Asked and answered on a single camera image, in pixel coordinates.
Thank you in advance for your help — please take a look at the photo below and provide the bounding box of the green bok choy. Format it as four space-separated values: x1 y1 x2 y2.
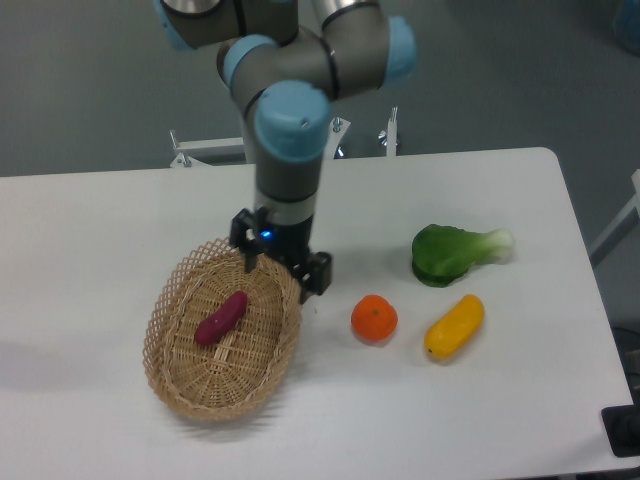
411 224 515 288

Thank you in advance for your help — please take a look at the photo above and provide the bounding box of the white metal base frame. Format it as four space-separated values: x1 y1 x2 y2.
169 105 400 168

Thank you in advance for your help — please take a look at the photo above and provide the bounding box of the white frame at right edge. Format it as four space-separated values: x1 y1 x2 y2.
588 170 639 268

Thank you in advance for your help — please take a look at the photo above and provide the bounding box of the woven wicker basket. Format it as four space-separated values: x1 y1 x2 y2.
143 239 301 422

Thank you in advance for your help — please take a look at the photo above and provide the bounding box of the purple sweet potato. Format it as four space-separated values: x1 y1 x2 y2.
194 290 248 346

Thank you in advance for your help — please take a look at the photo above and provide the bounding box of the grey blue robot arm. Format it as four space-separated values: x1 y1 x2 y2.
155 1 417 298

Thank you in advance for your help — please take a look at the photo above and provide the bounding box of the black device at table edge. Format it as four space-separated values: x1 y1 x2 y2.
601 405 639 458

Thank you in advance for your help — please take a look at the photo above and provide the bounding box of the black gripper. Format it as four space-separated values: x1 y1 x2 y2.
229 207 333 304

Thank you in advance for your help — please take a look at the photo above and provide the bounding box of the yellow mango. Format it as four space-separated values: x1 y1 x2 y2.
424 294 485 360

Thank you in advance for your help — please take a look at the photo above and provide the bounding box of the orange tangerine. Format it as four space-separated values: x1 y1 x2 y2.
351 295 398 343

